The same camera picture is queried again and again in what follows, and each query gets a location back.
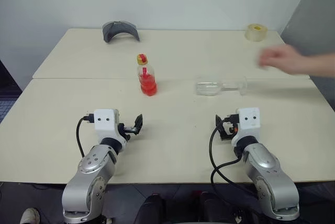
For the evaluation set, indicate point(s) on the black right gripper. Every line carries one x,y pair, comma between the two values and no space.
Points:
227,132

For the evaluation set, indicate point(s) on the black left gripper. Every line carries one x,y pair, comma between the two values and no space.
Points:
125,130

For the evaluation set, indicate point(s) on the clear plastic bottle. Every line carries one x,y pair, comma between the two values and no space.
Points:
208,88

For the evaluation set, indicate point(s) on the bottle with red liquid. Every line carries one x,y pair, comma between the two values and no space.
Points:
147,82

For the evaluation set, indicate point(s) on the yellow and red bottle cap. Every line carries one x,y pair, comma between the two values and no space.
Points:
142,59

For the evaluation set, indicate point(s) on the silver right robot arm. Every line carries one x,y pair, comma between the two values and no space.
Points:
267,166

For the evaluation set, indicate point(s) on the person's bare forearm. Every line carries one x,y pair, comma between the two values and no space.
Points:
318,64

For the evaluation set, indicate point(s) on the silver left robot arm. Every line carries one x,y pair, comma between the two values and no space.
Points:
91,163

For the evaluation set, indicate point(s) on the person's bare hand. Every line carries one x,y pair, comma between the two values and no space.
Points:
282,57

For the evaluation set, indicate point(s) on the dark rounded shape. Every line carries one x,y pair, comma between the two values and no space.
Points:
151,208

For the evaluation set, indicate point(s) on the grey baseball cap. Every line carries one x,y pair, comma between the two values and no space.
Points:
120,29

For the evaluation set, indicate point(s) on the clear tape roll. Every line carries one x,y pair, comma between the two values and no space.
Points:
256,33

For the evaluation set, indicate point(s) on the white shoe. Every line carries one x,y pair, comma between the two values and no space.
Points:
30,216

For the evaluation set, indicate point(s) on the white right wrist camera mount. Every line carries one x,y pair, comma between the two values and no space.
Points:
248,125

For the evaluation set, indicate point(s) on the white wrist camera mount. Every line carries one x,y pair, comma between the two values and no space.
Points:
248,125
104,124

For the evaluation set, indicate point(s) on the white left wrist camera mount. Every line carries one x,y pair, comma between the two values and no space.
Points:
104,124

